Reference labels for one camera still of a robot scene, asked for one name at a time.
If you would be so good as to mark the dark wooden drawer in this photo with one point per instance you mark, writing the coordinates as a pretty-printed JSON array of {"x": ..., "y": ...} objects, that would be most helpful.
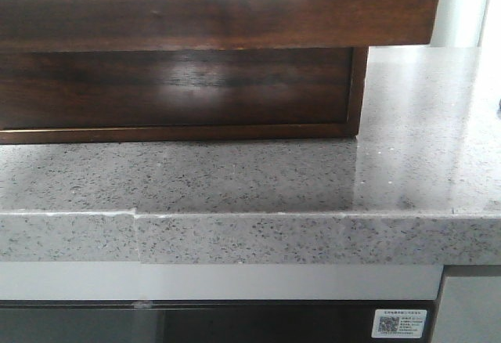
[
  {"x": 134, "y": 89},
  {"x": 135, "y": 25}
]

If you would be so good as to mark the black glass built-in appliance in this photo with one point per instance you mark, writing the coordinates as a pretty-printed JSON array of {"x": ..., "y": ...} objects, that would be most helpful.
[{"x": 200, "y": 321}]

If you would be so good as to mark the dark wooden drawer cabinet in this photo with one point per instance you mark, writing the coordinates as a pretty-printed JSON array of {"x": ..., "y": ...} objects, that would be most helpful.
[{"x": 349, "y": 127}]

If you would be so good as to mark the grey cabinet door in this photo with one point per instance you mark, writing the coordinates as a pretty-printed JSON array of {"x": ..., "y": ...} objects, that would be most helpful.
[{"x": 468, "y": 305}]

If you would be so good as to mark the white QR code sticker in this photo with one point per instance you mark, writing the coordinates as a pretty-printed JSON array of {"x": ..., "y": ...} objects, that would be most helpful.
[{"x": 399, "y": 323}]

